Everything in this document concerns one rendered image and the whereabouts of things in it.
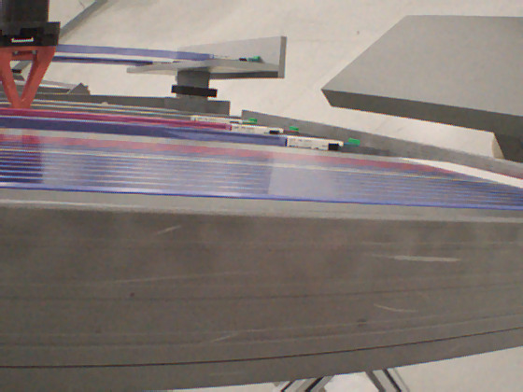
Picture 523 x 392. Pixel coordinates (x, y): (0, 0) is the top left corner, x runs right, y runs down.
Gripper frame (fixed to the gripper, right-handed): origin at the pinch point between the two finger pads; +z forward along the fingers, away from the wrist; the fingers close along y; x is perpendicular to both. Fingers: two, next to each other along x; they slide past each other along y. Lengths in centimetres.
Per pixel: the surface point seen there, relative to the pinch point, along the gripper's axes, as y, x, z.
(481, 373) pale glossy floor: -8, 87, 52
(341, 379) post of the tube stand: -37, 74, 62
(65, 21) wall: -748, 197, -34
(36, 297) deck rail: 60, -11, 1
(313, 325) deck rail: 60, -2, 3
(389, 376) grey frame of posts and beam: -10, 64, 48
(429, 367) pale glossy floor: -21, 84, 55
